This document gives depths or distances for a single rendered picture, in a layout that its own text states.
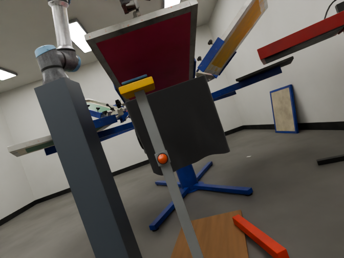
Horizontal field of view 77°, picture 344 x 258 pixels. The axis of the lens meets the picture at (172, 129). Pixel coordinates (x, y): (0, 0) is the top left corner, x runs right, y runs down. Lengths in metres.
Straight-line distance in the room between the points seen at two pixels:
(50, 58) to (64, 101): 0.27
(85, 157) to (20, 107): 5.63
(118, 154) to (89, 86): 1.94
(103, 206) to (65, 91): 0.66
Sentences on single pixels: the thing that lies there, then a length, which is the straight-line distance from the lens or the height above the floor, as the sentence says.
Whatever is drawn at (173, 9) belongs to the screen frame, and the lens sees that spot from 1.22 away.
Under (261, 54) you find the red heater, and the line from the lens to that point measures 1.98.
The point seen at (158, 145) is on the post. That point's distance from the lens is 0.85.
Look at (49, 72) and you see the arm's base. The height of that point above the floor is 1.26.
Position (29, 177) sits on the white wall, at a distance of 6.82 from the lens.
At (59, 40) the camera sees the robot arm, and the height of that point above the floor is 1.48.
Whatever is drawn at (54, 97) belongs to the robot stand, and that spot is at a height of 1.12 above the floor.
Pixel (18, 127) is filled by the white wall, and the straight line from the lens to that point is 6.85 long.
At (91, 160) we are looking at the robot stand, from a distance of 1.27.
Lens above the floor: 0.76
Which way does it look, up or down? 1 degrees down
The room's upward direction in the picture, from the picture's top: 20 degrees counter-clockwise
